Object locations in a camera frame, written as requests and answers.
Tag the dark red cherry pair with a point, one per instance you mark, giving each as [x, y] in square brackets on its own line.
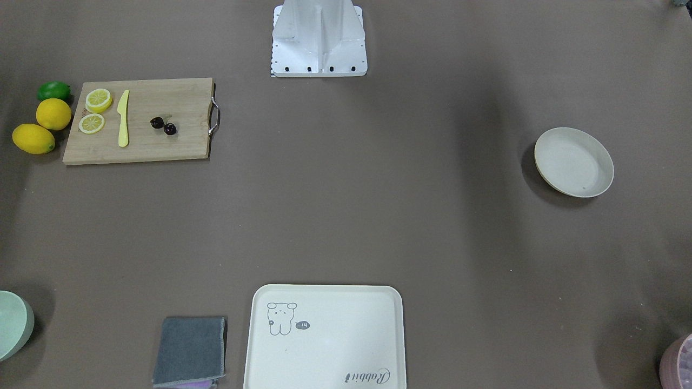
[159, 123]

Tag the cream rabbit tray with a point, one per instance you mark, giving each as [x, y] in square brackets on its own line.
[326, 336]

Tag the grey folded cloth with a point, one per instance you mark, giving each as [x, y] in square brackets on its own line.
[191, 352]

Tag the beige round plate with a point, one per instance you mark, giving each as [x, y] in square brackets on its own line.
[573, 162]

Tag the yellow plastic knife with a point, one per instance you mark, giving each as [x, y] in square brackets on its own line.
[122, 109]

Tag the wooden cutting board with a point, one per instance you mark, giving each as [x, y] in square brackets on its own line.
[187, 102]

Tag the thin lemon slice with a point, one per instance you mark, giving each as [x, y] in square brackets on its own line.
[91, 123]

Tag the thick lemon slice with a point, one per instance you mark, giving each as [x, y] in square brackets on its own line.
[98, 100]

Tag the round yellow lemon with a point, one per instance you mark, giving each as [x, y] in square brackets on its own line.
[53, 114]

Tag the green lime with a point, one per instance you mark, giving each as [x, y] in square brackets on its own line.
[54, 90]

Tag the oval yellow lemon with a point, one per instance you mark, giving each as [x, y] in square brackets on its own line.
[33, 139]

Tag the mint green bowl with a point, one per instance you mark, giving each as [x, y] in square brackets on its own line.
[17, 322]

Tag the pink bowl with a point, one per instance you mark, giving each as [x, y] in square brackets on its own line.
[675, 365]

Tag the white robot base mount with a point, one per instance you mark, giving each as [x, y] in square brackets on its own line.
[318, 39]

